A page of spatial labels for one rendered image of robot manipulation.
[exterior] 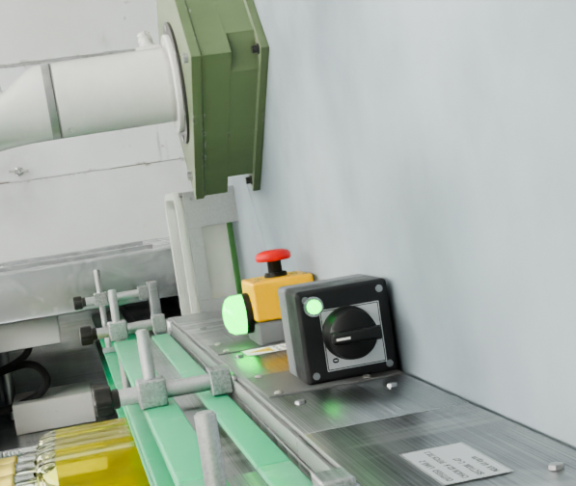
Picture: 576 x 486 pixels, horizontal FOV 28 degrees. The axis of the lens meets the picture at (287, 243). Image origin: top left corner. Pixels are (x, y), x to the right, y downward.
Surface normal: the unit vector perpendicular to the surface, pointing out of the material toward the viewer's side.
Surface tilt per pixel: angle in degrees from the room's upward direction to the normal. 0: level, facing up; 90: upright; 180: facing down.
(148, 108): 90
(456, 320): 0
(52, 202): 90
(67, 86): 89
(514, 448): 90
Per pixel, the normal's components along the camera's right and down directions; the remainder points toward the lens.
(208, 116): 0.24, 0.78
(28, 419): 0.20, 0.02
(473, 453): -0.15, -0.99
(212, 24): 0.06, -0.61
